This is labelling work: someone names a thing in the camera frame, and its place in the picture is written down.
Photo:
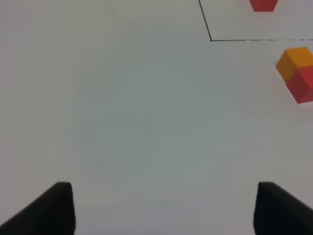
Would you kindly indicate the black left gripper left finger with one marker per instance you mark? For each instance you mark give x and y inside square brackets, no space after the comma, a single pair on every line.
[52,213]

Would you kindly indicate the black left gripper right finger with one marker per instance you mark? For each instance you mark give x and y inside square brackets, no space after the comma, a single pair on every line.
[277,212]

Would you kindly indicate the orange block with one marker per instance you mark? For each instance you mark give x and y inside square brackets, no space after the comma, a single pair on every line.
[291,60]

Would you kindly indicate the red template block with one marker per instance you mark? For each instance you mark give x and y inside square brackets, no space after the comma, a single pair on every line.
[263,5]

